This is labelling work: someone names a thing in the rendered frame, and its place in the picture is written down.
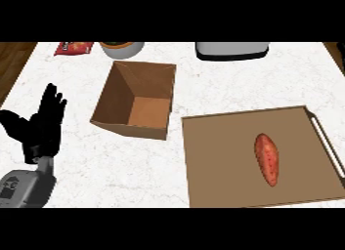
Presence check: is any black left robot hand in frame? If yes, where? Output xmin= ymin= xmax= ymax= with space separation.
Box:
xmin=0 ymin=82 xmax=69 ymax=165

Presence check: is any brown cardboard box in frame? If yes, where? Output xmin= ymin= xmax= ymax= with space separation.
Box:
xmin=88 ymin=60 xmax=178 ymax=142

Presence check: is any brown wooden tray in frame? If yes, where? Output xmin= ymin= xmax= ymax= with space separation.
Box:
xmin=181 ymin=104 xmax=345 ymax=209

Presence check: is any orange sweet potato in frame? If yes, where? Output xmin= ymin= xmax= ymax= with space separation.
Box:
xmin=254 ymin=132 xmax=280 ymax=188

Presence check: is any red snack packet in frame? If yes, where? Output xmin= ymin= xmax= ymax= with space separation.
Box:
xmin=54 ymin=41 xmax=95 ymax=57

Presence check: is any grey plant pot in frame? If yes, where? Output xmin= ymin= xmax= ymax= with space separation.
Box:
xmin=98 ymin=41 xmax=146 ymax=60

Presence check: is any grey and black appliance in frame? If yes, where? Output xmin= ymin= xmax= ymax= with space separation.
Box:
xmin=194 ymin=41 xmax=270 ymax=63

